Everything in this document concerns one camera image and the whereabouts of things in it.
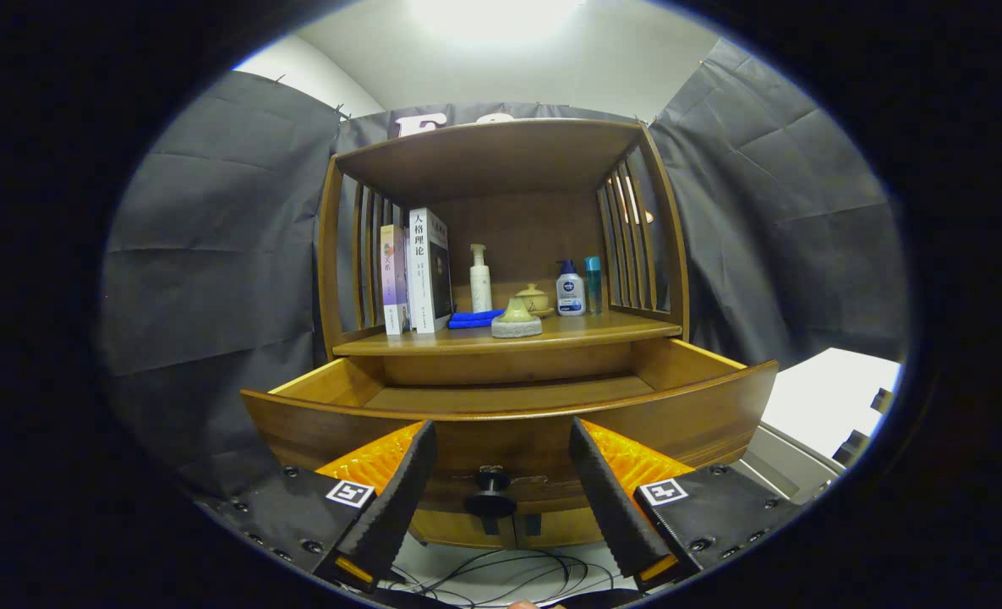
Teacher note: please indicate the wooden drawer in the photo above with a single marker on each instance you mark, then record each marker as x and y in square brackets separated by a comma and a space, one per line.
[500, 440]

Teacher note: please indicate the brown wooden cabinet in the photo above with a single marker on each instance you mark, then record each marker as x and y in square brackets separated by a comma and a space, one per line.
[484, 161]

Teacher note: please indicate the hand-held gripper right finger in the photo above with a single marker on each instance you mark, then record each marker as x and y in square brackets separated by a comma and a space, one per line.
[610, 507]

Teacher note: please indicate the teal bottle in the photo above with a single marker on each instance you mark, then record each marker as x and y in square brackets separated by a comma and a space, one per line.
[593, 283]

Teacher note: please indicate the black drawer knob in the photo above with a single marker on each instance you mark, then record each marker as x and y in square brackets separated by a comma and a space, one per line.
[490, 495]

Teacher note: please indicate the wooden countertop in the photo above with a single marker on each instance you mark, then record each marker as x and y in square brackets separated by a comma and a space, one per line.
[585, 328]

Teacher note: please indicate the white lotion bottle blue cap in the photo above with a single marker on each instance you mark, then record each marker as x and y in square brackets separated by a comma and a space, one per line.
[570, 292]

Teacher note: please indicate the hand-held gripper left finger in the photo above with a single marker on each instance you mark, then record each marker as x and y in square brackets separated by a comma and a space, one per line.
[399, 499]

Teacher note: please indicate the white pump bottle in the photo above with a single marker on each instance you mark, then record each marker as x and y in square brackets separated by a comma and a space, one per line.
[480, 283]

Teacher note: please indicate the yellow lidded teacup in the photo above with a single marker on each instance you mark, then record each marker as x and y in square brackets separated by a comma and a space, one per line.
[534, 299]

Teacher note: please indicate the white grey side cabinet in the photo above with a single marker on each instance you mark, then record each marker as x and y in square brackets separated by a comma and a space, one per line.
[830, 397]

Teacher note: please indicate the white book with portrait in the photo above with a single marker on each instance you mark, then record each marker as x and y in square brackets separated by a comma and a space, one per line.
[427, 271]

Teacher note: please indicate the purple book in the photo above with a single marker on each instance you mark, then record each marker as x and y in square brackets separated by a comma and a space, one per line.
[393, 288]

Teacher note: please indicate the blue folded cloth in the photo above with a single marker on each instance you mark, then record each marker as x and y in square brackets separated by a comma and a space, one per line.
[471, 319]

